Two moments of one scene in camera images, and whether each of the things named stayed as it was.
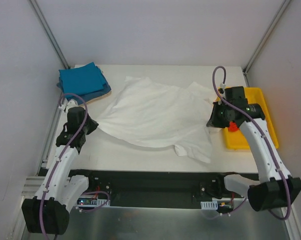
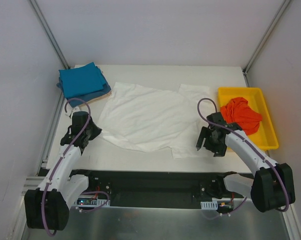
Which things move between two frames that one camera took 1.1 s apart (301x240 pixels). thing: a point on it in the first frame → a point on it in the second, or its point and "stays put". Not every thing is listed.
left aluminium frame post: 48,34 stays put
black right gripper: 214,118 → 209,141
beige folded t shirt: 83,105 stays put
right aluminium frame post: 249,63 stays put
